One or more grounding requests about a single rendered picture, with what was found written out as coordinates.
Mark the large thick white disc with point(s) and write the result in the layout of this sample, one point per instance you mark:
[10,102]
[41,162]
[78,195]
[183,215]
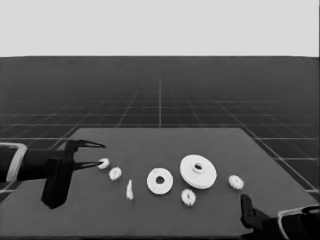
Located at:
[191,176]

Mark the white thin T-shaped piece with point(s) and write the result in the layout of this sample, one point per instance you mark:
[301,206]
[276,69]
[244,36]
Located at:
[129,191]

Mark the small white gear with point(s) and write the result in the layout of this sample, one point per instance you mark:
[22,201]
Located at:
[192,199]
[240,183]
[106,165]
[118,175]

